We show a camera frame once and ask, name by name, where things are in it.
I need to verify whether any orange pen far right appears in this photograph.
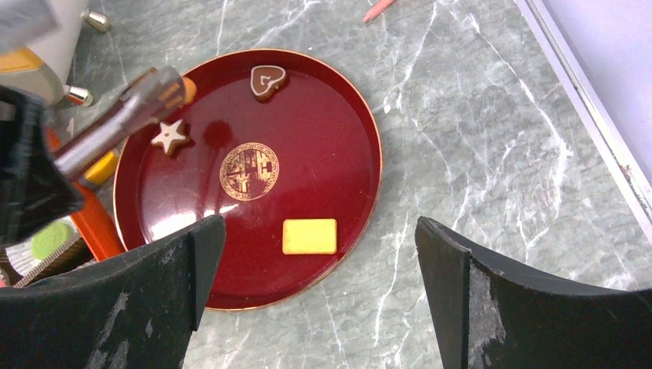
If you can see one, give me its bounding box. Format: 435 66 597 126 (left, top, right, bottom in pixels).
362 0 395 23

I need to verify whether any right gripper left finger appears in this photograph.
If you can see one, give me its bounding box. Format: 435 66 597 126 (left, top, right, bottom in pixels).
1 215 226 368

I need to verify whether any round mini drawer cabinet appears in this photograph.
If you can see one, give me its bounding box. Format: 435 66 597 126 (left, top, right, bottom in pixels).
1 1 110 106

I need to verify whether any white paper cup middle-right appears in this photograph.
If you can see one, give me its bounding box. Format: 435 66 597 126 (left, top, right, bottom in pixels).
5 233 76 278

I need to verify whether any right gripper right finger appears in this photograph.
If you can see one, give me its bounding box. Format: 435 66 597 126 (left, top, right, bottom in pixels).
415 217 651 368

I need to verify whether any brown heart cookie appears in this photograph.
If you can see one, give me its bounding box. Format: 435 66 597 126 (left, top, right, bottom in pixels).
250 65 288 101

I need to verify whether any orange swirl cookie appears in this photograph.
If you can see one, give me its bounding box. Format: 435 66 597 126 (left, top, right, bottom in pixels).
182 77 197 105

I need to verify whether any brown star cookie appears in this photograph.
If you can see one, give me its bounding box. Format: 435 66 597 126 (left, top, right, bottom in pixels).
150 119 191 157

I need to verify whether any dark red round plate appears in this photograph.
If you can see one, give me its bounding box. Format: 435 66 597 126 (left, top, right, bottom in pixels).
113 48 383 311

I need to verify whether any yellow sponge cube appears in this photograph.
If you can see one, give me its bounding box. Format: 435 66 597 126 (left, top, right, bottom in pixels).
78 149 119 191

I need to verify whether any green round cookie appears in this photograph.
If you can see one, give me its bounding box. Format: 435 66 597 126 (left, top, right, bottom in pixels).
31 221 73 261

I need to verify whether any orange cookie box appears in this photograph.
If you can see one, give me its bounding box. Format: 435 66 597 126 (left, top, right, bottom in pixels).
0 127 126 289

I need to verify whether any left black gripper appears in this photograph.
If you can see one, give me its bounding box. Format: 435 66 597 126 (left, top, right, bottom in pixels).
1 86 85 244

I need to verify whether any yellow rectangular biscuit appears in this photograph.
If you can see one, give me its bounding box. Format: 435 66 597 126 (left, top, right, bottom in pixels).
282 218 338 255

